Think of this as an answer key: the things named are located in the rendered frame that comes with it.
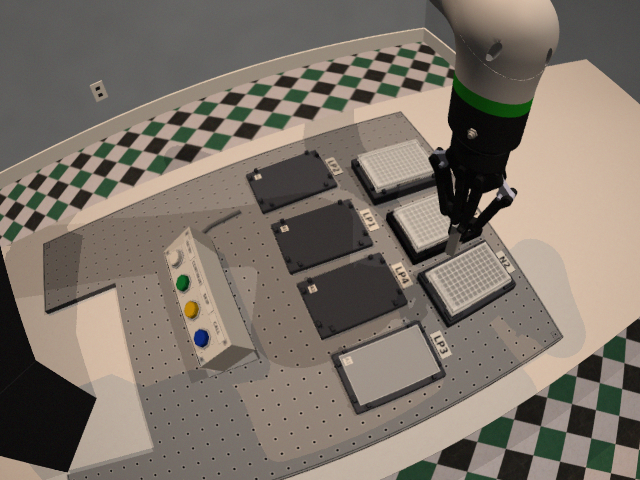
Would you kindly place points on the white button panel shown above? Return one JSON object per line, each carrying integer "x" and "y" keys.
{"x": 201, "y": 287}

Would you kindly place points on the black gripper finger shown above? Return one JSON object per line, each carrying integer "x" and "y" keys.
{"x": 504, "y": 198}
{"x": 448, "y": 207}

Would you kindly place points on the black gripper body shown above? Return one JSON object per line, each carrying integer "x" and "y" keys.
{"x": 476, "y": 161}

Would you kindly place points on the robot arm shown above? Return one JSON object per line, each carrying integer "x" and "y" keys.
{"x": 501, "y": 50}

